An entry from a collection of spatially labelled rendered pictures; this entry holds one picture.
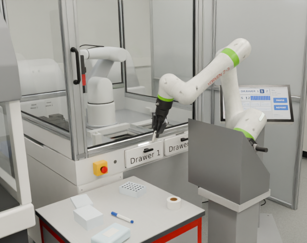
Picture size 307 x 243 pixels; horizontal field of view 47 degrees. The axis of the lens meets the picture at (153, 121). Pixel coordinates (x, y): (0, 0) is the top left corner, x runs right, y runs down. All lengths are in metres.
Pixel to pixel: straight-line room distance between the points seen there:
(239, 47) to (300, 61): 1.30
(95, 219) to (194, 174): 0.66
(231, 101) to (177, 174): 0.68
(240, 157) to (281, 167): 1.75
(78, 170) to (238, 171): 0.85
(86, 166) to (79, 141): 0.15
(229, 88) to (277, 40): 1.29
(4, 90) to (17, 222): 0.56
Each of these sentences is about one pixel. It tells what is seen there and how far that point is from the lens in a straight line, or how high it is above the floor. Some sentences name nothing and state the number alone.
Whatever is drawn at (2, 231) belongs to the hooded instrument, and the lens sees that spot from 1.63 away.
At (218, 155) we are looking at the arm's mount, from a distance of 1.85.
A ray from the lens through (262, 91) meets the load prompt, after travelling 2.77.
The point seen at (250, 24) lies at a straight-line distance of 3.48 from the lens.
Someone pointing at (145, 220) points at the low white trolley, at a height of 0.76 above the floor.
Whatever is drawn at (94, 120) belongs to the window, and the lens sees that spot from 1.97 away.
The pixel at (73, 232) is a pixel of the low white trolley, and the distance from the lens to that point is 1.67.
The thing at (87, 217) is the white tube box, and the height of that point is 0.81.
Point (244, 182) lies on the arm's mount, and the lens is 1.83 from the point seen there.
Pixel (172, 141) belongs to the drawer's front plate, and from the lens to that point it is 2.32.
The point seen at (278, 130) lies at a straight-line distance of 3.41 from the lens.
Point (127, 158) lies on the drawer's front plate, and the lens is 2.11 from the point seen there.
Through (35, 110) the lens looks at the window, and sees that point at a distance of 2.36.
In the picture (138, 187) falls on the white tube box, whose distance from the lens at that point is 1.94.
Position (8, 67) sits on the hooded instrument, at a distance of 1.46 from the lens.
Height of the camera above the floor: 1.61
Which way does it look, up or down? 14 degrees down
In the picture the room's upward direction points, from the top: 2 degrees counter-clockwise
